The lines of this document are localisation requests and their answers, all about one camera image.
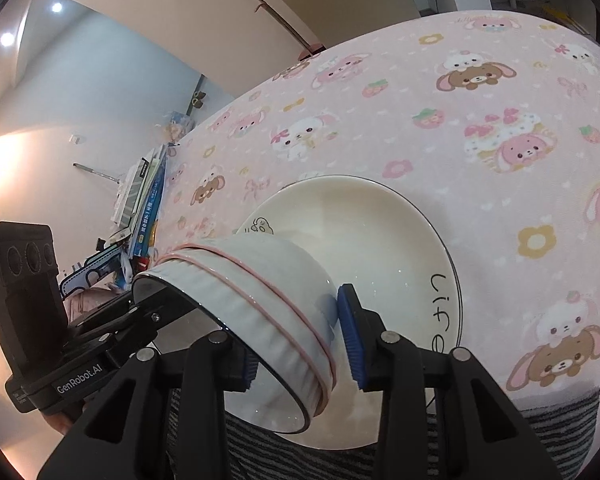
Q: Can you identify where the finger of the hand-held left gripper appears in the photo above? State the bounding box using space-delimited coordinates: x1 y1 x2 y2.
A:
80 305 162 366
70 292 136 341

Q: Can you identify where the thin metal rod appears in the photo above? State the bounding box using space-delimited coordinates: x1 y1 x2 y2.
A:
73 162 121 181

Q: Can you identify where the person's striped clothing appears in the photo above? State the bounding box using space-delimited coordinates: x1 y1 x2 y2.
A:
167 385 600 480

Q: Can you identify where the white plate small cartoon print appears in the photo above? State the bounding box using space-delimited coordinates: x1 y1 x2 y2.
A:
225 175 463 450

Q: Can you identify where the stack of books and papers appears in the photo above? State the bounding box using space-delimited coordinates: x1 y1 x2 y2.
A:
111 142 168 243

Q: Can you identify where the blue book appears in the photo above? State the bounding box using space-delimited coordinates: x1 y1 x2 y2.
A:
130 150 170 259

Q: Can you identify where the white ribbed bowl dark rim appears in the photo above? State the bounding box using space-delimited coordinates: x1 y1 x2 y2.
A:
132 260 331 433

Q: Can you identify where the blue cartoon cardboard cutout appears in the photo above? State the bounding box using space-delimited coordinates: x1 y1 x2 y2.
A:
60 246 131 301

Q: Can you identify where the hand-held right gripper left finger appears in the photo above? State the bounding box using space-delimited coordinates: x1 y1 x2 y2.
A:
37 332 258 480

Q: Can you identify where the beige refrigerator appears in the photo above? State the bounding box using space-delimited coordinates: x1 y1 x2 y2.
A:
235 0 423 48

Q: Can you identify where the pink bag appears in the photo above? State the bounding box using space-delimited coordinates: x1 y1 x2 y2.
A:
65 284 131 318

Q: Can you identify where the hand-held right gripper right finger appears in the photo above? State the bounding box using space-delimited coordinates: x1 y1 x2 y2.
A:
337 284 548 480

